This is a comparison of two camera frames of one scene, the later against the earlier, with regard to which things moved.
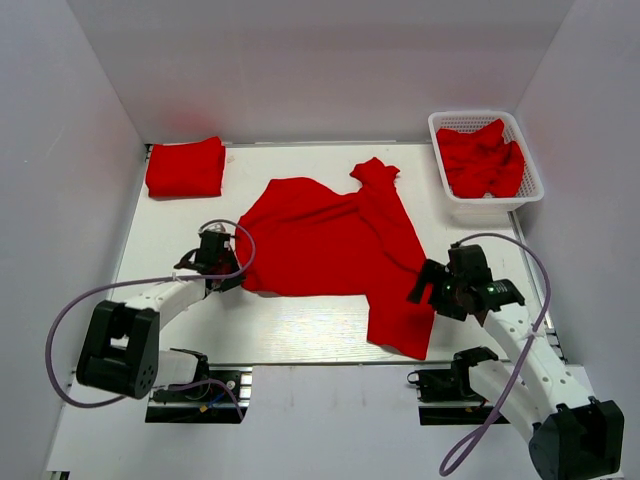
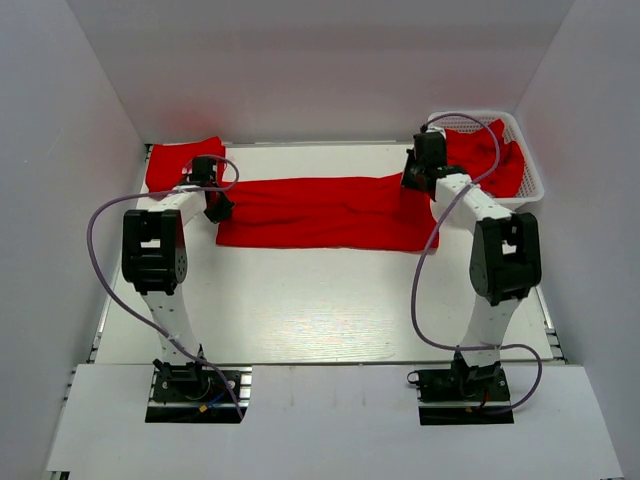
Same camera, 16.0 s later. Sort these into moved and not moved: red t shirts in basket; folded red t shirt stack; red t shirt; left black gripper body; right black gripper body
Moved: left black gripper body; right black gripper body; red t shirt
Not moved: folded red t shirt stack; red t shirts in basket
